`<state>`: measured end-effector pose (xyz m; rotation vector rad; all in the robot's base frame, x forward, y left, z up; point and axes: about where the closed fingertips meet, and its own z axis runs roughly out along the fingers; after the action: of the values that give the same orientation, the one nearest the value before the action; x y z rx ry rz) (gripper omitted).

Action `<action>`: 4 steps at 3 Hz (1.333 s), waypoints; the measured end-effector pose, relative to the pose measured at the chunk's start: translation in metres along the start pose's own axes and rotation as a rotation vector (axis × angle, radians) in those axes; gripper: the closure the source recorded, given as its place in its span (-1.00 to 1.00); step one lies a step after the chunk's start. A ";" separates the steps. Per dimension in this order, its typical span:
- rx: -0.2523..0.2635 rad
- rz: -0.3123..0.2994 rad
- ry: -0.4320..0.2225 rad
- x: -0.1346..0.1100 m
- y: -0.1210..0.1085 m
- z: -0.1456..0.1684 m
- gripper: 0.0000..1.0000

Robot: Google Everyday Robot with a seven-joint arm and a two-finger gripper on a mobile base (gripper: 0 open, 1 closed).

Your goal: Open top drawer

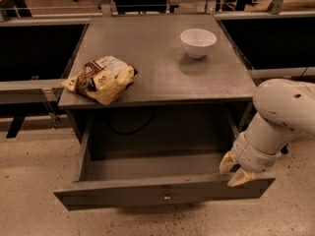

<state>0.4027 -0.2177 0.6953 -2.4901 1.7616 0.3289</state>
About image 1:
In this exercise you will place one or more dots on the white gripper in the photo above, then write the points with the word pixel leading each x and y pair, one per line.
pixel 253 156

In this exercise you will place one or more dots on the grey top drawer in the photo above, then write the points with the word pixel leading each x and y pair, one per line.
pixel 147 157

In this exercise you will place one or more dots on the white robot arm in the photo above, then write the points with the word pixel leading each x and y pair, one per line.
pixel 284 109

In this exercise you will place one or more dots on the grey wooden drawer cabinet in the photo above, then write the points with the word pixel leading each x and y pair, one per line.
pixel 167 76

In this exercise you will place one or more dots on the white ceramic bowl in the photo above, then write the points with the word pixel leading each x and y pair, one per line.
pixel 197 42

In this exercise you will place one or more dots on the yellow brown snack bag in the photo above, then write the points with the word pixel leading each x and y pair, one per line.
pixel 102 80

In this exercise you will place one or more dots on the grey metal railing frame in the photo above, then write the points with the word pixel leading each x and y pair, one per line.
pixel 300 57

